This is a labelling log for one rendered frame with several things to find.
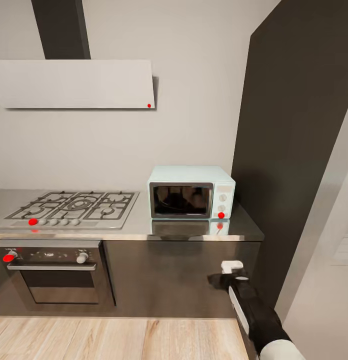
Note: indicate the microwave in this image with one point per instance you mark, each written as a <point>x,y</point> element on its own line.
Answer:
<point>190,192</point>

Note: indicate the fridge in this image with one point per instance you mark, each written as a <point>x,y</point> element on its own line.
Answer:
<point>290,167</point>

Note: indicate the burner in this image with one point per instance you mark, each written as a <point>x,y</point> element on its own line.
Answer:
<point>75,210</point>

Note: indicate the oven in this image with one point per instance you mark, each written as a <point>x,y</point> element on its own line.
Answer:
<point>59,275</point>

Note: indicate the range hood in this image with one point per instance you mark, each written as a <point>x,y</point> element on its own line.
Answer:
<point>68,77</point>

